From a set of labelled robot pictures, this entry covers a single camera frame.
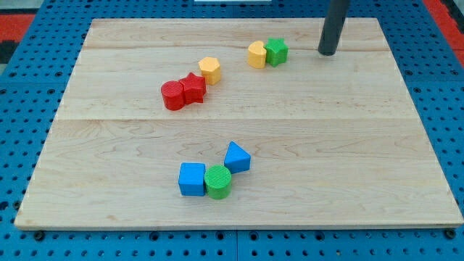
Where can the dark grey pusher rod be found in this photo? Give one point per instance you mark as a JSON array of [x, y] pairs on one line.
[[333, 26]]

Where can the red cylinder block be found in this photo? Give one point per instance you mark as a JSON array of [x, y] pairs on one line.
[[173, 95]]

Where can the blue cube block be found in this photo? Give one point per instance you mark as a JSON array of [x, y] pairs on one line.
[[191, 179]]

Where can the green cylinder block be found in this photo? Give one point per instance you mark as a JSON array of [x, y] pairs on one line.
[[218, 181]]

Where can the yellow hexagon block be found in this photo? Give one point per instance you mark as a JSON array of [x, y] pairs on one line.
[[210, 70]]

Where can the red star block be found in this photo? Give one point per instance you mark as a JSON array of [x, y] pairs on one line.
[[194, 88]]

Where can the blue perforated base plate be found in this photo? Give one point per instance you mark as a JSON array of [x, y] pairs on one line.
[[34, 81]]

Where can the green star block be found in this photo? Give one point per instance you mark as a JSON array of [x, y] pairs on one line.
[[277, 51]]

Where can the yellow heart block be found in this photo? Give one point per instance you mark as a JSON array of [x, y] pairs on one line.
[[257, 55]]

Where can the blue triangle block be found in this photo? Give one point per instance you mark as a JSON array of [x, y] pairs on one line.
[[237, 160]]

